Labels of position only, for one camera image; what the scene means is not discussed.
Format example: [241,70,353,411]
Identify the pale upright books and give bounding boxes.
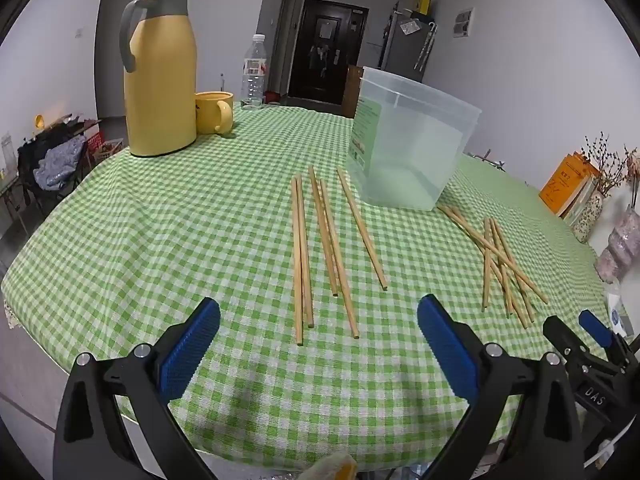
[562,175,599,221]

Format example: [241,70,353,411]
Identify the pink mottled vase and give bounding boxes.
[595,204,640,282]

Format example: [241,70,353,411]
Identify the grey refrigerator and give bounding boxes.
[377,10,437,83]

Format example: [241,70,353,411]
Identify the folded white umbrella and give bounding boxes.
[413,22,437,73]

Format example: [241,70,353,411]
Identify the clear plastic water bottle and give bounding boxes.
[241,34,267,111]

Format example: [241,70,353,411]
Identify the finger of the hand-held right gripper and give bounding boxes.
[579,310,636,366]
[543,315,623,413]

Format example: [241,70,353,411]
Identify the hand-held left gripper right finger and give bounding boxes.
[417,294,586,480]

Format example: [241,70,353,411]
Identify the green checked tablecloth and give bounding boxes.
[0,104,623,472]

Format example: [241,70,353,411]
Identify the clear plastic container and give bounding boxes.
[346,66,483,211]

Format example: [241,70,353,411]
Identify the grey interior door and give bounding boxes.
[272,0,297,97]

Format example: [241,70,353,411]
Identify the dark entrance door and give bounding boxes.
[287,0,369,106]

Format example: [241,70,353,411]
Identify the red plastic basket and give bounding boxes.
[86,132,124,165]

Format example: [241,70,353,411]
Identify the dried pink flowers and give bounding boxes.
[622,146,640,208]

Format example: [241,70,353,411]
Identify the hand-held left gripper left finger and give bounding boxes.
[54,297,221,480]

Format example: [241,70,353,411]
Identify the black folding chair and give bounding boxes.
[15,130,93,233]

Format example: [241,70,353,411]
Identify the white packet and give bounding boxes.
[604,285,633,337]

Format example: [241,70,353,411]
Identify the dried berry branches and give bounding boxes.
[580,132,626,196]

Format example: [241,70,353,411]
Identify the yellow thermos jug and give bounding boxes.
[119,0,198,158]

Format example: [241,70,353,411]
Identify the orange book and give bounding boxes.
[539,154,601,216]

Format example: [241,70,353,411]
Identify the pale yellow object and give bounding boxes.
[304,451,359,480]

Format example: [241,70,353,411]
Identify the grey blue cloth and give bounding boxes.
[39,137,87,192]

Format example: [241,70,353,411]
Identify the brown wooden cabinet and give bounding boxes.
[342,65,364,118]

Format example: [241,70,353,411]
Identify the white cable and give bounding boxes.
[592,437,617,463]

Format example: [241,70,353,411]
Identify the floral ceramic vase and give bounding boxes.
[571,190,606,245]

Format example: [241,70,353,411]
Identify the yellow mug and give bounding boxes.
[195,91,235,136]

